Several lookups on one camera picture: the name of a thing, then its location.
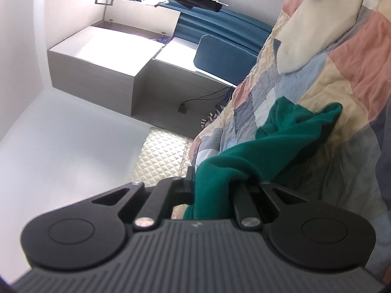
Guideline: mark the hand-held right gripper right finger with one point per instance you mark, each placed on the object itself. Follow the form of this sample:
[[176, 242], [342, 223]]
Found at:
[[244, 203]]

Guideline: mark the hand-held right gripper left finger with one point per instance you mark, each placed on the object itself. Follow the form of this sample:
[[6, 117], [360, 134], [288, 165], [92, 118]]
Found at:
[[166, 195]]

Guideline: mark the green sweatshirt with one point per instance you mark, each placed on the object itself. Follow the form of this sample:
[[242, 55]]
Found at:
[[275, 146]]

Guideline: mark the cream quilted mat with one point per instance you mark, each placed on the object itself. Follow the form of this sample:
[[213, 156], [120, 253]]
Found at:
[[162, 155]]

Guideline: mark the patchwork quilt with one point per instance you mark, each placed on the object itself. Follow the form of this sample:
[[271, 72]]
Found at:
[[336, 82]]

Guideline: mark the blue curtain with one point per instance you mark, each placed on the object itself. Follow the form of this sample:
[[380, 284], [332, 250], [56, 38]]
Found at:
[[220, 21]]

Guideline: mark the white pillow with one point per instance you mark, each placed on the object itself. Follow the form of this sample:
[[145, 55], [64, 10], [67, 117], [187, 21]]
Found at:
[[317, 27]]

